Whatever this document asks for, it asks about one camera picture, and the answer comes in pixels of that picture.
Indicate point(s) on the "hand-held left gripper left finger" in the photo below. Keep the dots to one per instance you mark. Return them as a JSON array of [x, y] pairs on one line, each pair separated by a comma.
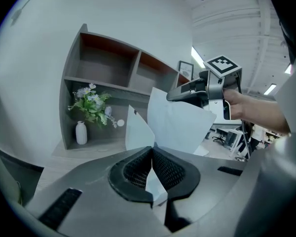
[[93, 196]]

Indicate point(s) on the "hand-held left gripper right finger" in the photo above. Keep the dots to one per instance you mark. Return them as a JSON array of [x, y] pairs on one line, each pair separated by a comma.
[[199, 181]]

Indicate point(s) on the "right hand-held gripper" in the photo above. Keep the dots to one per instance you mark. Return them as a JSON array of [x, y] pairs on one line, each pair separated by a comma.
[[215, 88]]

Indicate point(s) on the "white A4 paper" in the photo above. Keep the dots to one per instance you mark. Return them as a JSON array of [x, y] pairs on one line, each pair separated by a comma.
[[177, 125]]

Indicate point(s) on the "person's right forearm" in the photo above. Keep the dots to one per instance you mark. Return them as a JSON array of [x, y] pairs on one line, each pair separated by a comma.
[[266, 115]]

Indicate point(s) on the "person's right hand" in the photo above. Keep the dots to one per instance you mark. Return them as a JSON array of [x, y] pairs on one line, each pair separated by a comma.
[[238, 105]]

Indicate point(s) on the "black framed leaf picture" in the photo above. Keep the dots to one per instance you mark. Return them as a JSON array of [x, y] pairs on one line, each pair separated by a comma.
[[186, 70]]

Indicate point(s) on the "loose white paper sheet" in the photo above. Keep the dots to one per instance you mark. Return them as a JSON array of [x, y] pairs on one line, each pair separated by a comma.
[[201, 151]]

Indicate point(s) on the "ceiling tube light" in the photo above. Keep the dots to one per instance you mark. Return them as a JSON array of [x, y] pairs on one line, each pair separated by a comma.
[[288, 68], [197, 55], [269, 89]]

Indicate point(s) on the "black office chair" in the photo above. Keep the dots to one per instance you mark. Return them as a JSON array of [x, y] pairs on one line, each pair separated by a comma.
[[218, 139]]

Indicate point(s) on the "white ribbed vase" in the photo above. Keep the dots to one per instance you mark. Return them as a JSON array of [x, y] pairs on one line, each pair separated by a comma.
[[81, 133]]

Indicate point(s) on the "small white round disc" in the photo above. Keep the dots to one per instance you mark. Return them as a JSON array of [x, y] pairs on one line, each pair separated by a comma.
[[120, 123]]

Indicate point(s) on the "grey wooden bookshelf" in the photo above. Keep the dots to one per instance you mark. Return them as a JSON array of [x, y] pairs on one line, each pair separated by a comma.
[[106, 65]]

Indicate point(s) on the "artificial flower bouquet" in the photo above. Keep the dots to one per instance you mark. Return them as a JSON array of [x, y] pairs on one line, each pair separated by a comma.
[[91, 105]]

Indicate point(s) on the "person's black shirt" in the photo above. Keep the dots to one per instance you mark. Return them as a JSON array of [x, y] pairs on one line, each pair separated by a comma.
[[293, 21]]

